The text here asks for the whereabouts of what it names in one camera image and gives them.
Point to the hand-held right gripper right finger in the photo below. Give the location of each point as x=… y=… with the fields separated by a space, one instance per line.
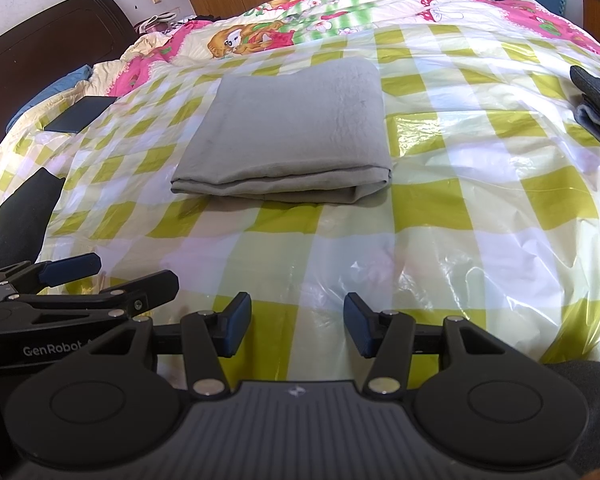
x=360 y=325

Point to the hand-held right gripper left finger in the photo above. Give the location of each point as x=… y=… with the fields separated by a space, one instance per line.
x=237 y=325

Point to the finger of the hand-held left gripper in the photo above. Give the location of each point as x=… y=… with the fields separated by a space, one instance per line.
x=70 y=267
x=145 y=290

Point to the grey pants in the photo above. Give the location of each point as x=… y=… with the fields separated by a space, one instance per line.
x=290 y=130

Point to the black cloth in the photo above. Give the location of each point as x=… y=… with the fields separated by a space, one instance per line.
x=20 y=220

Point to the black notebook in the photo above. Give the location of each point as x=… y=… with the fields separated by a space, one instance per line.
x=80 y=115

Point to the blue pillow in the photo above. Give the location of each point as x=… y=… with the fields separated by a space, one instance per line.
x=50 y=92

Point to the dark wooden headboard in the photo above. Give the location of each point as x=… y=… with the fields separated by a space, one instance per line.
x=40 y=45

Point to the dark textured cloth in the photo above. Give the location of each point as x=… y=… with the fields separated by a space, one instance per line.
x=595 y=400

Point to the white striped bag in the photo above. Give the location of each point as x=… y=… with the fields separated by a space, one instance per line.
x=157 y=20

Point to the cartoon printed quilt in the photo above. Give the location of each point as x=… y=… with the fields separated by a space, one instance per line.
x=330 y=15

